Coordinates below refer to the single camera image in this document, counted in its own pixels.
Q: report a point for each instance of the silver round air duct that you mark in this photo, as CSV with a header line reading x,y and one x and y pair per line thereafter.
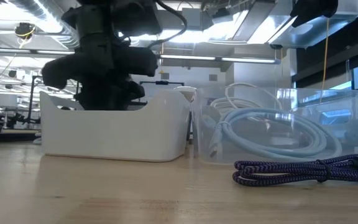
x,y
51,15

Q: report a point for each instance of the fluorescent ceiling light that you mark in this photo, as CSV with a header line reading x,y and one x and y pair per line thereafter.
x,y
11,51
197,58

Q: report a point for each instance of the black ceiling device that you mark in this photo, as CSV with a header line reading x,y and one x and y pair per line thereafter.
x,y
24,29

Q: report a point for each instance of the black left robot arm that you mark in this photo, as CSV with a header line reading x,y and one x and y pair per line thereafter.
x,y
98,18

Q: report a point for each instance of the clear plastic bin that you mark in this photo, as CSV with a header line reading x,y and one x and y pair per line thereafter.
x,y
353,130

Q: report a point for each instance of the rectangular metal duct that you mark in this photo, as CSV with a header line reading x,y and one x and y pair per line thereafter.
x,y
306,34

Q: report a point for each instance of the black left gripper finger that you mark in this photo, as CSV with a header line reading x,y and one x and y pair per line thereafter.
x,y
96,95
129,91

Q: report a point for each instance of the white plastic bin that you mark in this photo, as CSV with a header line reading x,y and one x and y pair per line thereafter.
x,y
113,133

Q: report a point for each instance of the black metal stand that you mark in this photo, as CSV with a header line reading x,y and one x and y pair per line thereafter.
x,y
30,96

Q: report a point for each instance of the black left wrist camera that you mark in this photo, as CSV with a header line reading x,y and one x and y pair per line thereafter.
x,y
57,73

